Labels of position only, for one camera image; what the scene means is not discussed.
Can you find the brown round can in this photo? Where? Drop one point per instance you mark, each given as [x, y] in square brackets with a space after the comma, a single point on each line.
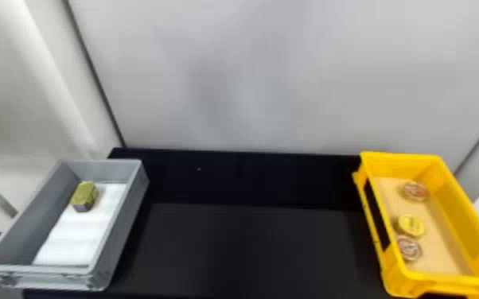
[415, 191]
[408, 248]

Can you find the yellow round can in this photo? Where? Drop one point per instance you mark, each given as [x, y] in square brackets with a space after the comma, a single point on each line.
[410, 225]

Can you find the white foam liner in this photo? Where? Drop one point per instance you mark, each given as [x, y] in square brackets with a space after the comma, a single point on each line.
[81, 238]

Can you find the yellow crate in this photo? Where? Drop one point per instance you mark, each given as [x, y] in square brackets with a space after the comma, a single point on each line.
[456, 208]

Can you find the grey crate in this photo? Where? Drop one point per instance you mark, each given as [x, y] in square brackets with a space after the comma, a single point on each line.
[22, 234]

